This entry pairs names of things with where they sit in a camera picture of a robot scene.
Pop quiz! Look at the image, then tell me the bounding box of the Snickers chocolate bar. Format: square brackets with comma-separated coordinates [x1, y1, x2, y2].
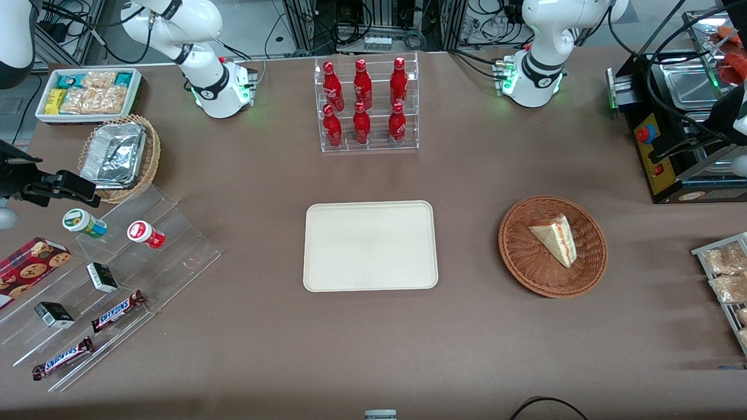
[32, 337, 95, 381]
[90, 290, 146, 333]

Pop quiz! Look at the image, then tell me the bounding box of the large clear cracker bag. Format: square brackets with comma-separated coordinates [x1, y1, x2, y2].
[58, 86, 128, 115]

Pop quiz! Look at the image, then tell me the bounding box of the red cookie box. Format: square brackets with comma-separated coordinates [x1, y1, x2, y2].
[0, 237, 72, 310]

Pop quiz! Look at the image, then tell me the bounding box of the orange red fried food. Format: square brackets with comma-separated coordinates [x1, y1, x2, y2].
[717, 26, 747, 85]

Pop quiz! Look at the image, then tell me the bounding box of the small dark carton box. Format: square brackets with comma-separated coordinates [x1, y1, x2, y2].
[34, 301, 75, 328]
[86, 262, 119, 293]

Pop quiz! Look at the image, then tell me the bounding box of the clear bagged pastry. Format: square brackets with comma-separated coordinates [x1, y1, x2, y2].
[709, 273, 747, 304]
[702, 242, 747, 275]

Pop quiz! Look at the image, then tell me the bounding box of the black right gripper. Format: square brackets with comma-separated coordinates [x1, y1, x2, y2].
[0, 139, 101, 208]

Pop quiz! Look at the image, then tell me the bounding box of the red lid cup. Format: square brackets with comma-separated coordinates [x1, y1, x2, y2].
[127, 220, 166, 250]

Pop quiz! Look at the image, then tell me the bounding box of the clear acrylic bottle rack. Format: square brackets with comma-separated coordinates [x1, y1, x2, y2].
[314, 51, 420, 154]

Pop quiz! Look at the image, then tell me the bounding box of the clear acrylic stepped stand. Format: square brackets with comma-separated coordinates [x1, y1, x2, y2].
[0, 184, 222, 393]

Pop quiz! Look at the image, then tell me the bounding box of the black table edge cable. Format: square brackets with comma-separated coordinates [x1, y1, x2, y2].
[509, 397, 590, 420]

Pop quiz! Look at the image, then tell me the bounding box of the white plastic snack bin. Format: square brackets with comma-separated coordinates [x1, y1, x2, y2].
[35, 67, 142, 125]

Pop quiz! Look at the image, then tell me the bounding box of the silver foil tray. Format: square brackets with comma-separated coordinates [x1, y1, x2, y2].
[80, 121, 148, 188]

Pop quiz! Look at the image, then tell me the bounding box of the black food warmer machine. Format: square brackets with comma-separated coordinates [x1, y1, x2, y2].
[607, 9, 747, 205]

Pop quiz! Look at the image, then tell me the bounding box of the steel food pan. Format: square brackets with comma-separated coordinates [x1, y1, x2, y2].
[659, 61, 724, 111]

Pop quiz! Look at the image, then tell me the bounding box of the round brown wicker basket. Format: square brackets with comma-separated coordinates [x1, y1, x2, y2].
[498, 195, 609, 299]

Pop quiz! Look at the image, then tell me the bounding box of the green lid cup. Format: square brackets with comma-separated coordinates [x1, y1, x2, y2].
[62, 208, 108, 239]

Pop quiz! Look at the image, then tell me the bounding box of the aluminium equipment frame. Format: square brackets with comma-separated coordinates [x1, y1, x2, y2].
[283, 0, 467, 56]

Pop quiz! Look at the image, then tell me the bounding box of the triangular sandwich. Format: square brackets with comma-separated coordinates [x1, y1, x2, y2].
[528, 214, 578, 269]

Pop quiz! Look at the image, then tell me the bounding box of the beige rectangular serving tray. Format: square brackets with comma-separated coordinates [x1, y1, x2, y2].
[302, 200, 439, 292]

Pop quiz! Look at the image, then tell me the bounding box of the small clear cracker bag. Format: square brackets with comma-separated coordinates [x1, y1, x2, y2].
[82, 70, 117, 89]

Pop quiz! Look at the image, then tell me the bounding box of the red cola bottle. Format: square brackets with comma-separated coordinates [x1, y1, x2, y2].
[390, 57, 409, 107]
[353, 58, 373, 110]
[352, 101, 372, 146]
[323, 104, 343, 149]
[323, 61, 345, 113]
[388, 102, 407, 146]

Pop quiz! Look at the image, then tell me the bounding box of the oval tan wicker basket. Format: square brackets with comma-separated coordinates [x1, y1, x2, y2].
[77, 114, 161, 204]

